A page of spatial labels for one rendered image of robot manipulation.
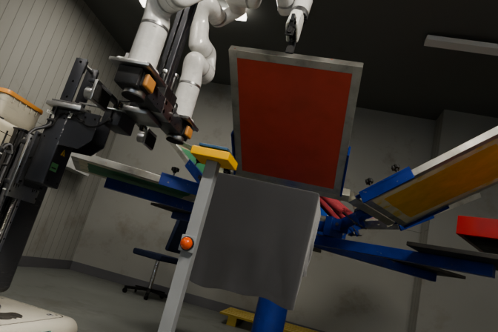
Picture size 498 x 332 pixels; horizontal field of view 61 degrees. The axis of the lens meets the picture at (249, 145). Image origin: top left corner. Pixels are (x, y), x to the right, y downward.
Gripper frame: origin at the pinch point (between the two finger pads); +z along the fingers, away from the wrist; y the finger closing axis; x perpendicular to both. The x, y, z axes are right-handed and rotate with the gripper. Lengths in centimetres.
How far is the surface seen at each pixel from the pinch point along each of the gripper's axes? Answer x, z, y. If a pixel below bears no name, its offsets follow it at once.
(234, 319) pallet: -56, 37, -364
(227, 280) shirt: -4, 85, -38
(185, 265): -11, 91, -11
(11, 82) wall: -311, -87, -179
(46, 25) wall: -312, -163, -169
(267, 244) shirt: 8, 70, -34
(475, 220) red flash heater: 92, 18, -77
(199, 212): -11, 75, -6
